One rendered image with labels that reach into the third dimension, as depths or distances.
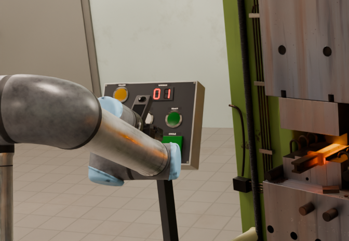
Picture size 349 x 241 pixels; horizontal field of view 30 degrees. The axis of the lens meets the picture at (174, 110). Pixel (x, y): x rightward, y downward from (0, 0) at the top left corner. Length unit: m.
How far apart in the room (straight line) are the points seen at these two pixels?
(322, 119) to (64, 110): 0.95
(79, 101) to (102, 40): 5.44
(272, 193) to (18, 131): 1.05
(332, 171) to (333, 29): 0.40
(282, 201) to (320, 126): 0.26
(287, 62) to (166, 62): 4.40
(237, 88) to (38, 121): 1.24
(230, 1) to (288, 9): 0.36
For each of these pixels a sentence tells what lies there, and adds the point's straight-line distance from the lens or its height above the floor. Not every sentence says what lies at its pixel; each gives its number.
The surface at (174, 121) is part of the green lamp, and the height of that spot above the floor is 1.08.
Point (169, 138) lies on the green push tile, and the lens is 2.07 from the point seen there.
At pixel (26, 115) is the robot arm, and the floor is 1.37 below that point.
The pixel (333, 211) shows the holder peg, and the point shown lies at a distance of 1.83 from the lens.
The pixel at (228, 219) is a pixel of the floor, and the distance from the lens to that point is 4.07.
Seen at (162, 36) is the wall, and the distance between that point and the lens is 6.22.
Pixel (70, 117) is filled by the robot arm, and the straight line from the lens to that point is 1.08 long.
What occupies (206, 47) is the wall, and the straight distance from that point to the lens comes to 6.06.
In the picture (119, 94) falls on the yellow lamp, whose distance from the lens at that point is 2.19.
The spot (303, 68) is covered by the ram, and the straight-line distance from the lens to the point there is 1.86.
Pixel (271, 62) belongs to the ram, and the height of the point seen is 1.27.
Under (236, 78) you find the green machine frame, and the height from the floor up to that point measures 1.17.
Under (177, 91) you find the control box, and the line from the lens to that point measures 2.11.
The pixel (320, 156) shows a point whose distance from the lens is 1.88.
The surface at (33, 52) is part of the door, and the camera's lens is 6.94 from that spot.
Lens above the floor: 1.58
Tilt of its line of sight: 13 degrees down
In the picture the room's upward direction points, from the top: 6 degrees counter-clockwise
